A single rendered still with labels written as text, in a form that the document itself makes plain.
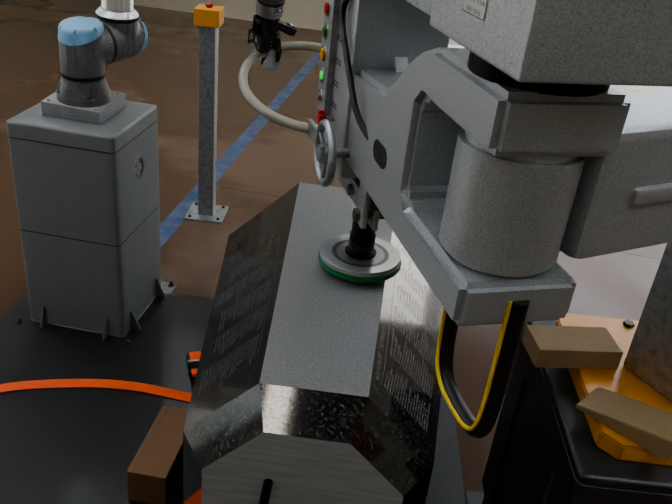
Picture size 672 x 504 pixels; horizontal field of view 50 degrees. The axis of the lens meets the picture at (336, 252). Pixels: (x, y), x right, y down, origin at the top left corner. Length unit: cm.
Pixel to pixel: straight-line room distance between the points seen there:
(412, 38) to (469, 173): 60
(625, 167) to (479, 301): 29
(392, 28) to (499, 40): 68
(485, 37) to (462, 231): 30
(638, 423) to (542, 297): 54
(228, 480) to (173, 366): 129
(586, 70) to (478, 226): 29
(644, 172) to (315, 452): 80
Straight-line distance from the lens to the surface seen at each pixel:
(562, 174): 107
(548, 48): 89
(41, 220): 287
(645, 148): 118
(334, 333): 166
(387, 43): 160
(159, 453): 232
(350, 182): 176
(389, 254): 191
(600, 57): 93
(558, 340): 175
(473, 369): 300
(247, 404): 152
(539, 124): 101
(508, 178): 104
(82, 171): 270
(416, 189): 130
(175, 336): 298
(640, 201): 121
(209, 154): 378
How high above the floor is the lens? 176
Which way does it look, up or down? 29 degrees down
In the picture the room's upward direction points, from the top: 6 degrees clockwise
